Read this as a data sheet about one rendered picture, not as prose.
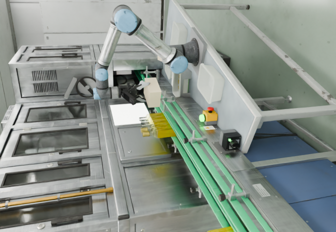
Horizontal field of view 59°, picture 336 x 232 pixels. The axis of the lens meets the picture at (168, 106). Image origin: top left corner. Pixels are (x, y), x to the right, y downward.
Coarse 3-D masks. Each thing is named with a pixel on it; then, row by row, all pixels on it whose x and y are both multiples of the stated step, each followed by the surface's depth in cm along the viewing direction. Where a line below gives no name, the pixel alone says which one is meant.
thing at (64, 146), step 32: (32, 128) 231; (64, 128) 232; (96, 128) 234; (0, 160) 190; (32, 160) 188; (64, 160) 190; (96, 160) 194; (160, 160) 194; (0, 192) 160; (32, 192) 161; (64, 192) 165; (128, 192) 164; (160, 192) 167; (0, 224) 143; (32, 224) 143; (64, 224) 144; (96, 224) 143; (128, 224) 148; (160, 224) 156; (192, 224) 163
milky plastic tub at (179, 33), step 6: (174, 24) 225; (180, 24) 222; (174, 30) 229; (180, 30) 214; (186, 30) 216; (174, 36) 232; (180, 36) 216; (186, 36) 218; (174, 42) 235; (180, 42) 219
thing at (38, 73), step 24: (24, 48) 303; (48, 48) 313; (72, 48) 320; (96, 48) 315; (24, 72) 262; (48, 72) 269; (72, 72) 273; (24, 96) 271; (48, 96) 274; (72, 96) 281
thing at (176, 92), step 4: (176, 76) 230; (180, 76) 213; (172, 80) 231; (176, 80) 231; (180, 80) 215; (172, 84) 232; (176, 84) 232; (180, 84) 217; (172, 88) 233; (176, 88) 234; (172, 92) 233; (176, 92) 232; (176, 96) 225
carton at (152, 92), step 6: (144, 78) 192; (150, 78) 193; (150, 84) 187; (156, 84) 188; (144, 90) 196; (150, 90) 182; (156, 90) 183; (150, 96) 183; (156, 96) 184; (150, 102) 186; (156, 102) 187
